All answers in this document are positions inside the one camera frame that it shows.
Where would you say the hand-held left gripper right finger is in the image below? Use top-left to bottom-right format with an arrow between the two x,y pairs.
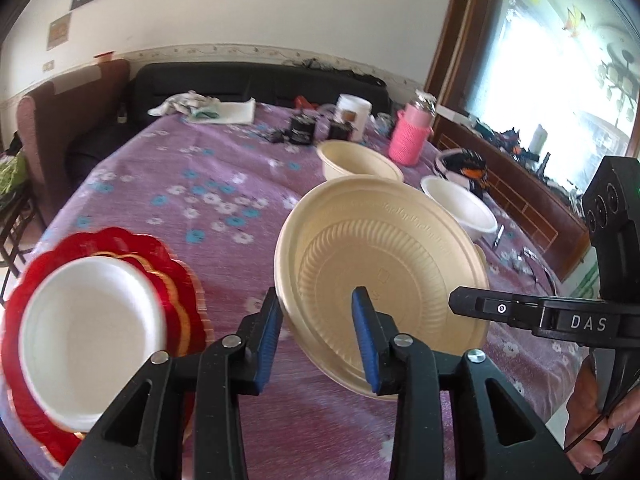
351,287 -> 571,480

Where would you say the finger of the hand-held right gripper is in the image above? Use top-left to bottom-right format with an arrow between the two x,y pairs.
448,286 -> 543,328

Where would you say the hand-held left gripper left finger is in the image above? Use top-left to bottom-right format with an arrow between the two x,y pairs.
60,287 -> 285,480

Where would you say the large cream bowl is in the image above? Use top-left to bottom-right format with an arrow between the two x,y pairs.
274,175 -> 491,402

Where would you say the small red glass plate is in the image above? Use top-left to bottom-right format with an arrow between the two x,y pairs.
117,252 -> 203,358

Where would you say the white foam bowl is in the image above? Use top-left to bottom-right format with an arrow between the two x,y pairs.
420,176 -> 499,243
19,257 -> 167,433

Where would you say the small cream bowl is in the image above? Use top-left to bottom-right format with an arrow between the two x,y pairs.
316,140 -> 405,184

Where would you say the large red glass plate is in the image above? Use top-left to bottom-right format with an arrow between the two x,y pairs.
0,227 -> 208,467

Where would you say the person's right hand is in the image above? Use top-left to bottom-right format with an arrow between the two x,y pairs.
565,355 -> 640,476

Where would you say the wooden sideboard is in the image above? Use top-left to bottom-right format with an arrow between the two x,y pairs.
432,110 -> 601,282

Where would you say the purple floral tablecloth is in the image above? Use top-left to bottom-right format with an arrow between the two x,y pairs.
0,102 -> 596,480

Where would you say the pink knitted bottle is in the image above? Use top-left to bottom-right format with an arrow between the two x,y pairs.
389,91 -> 435,167

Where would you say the wooden framed window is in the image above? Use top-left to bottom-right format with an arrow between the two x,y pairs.
425,0 -> 640,201

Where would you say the white flat box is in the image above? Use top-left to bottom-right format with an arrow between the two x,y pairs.
435,105 -> 477,127

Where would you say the white jar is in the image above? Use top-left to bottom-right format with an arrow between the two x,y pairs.
335,94 -> 373,142

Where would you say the white tissue pack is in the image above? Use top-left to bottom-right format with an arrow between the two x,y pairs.
187,101 -> 257,125

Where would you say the white crumpled cloth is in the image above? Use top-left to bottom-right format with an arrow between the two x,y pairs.
148,91 -> 221,117

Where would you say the black sofa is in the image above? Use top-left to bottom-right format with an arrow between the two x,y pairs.
125,62 -> 392,133

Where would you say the dark wooden chair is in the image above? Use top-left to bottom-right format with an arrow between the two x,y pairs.
0,192 -> 40,267

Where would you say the brown armchair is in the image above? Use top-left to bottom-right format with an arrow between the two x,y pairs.
16,58 -> 132,226

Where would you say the green cushion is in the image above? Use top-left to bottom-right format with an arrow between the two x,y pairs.
0,152 -> 28,196

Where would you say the small framed sign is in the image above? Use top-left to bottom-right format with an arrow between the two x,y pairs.
46,12 -> 72,51

